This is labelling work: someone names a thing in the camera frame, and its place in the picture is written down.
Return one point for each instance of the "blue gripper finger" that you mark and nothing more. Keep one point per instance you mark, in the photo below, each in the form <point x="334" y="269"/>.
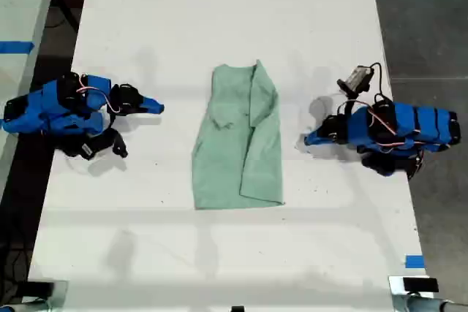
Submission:
<point x="316" y="134"/>
<point x="151" y="103"/>
<point x="148" y="110"/>
<point x="320" y="141"/>

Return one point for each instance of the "pale green t-shirt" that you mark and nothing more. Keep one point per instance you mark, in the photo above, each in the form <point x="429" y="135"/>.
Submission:
<point x="237" y="144"/>

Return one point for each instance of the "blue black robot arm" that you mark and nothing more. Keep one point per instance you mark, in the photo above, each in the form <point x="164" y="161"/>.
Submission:
<point x="55" y="111"/>
<point x="402" y="125"/>

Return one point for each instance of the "long blue tape strip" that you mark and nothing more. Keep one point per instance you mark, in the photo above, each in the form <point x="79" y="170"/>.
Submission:
<point x="16" y="47"/>

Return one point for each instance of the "white side table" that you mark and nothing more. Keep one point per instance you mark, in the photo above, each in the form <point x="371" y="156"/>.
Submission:
<point x="22" y="1"/>

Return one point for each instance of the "short blue tape strip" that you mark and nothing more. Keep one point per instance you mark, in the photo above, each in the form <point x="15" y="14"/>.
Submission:
<point x="415" y="261"/>

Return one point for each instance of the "metal clamp plate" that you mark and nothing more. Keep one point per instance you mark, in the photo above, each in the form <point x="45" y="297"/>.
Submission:
<point x="60" y="292"/>
<point x="395" y="290"/>

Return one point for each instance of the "small black box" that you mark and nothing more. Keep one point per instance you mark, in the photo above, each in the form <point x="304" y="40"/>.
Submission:
<point x="40" y="289"/>
<point x="420" y="285"/>

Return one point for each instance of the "tiny black block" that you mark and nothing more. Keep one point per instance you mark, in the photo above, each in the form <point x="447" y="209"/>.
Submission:
<point x="237" y="309"/>

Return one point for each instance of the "grey metal pipe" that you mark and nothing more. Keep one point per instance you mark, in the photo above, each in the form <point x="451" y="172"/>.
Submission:
<point x="435" y="305"/>
<point x="22" y="307"/>

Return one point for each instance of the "black camera stalk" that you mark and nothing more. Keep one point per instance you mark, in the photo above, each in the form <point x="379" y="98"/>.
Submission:
<point x="350" y="103"/>

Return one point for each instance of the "grey black camera box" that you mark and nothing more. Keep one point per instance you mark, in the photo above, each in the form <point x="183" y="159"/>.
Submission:
<point x="356" y="78"/>

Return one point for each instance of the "black camera box white label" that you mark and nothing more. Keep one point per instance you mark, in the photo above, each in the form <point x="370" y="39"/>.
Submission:
<point x="87" y="148"/>

